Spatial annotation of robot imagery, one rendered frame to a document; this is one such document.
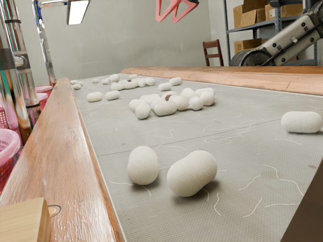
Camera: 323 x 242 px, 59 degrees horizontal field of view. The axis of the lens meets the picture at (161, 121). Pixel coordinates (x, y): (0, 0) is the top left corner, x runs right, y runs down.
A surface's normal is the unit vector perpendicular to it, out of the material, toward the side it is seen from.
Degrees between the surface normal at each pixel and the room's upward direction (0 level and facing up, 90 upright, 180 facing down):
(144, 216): 0
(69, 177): 0
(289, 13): 91
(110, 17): 90
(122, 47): 90
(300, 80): 45
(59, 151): 0
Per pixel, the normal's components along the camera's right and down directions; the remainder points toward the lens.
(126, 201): -0.14, -0.96
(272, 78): -0.76, -0.55
